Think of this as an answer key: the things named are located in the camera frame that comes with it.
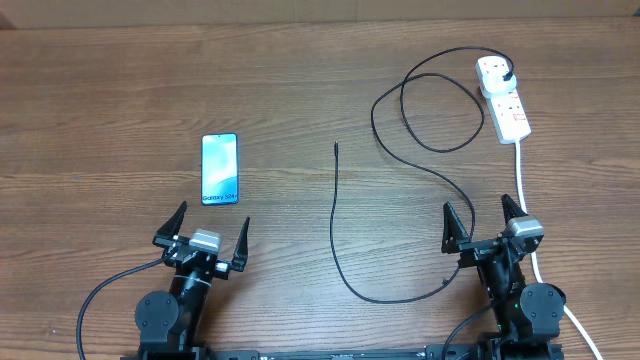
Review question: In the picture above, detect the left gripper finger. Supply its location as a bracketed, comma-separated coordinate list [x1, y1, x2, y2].
[155, 201, 188, 240]
[231, 217, 250, 272]

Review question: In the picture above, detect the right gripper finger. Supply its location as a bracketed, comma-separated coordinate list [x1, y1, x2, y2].
[441, 202, 470, 253]
[501, 194, 528, 224]

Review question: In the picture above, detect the Samsung Galaxy smartphone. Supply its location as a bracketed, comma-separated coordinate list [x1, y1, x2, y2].
[201, 133, 239, 206]

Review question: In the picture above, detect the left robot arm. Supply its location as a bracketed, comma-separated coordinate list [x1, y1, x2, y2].
[135, 202, 250, 359]

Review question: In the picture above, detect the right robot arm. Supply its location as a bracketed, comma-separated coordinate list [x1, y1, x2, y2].
[441, 194, 566, 359]

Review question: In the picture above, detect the white charger plug adapter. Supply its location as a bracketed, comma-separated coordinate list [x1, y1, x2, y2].
[479, 68, 517, 98]

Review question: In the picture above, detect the white power strip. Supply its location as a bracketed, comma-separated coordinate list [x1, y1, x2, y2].
[474, 55, 533, 146]

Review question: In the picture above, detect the white power strip cord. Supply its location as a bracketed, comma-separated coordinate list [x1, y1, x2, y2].
[513, 139, 605, 360]

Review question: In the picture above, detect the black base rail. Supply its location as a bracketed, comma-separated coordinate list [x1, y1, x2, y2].
[120, 344, 565, 360]

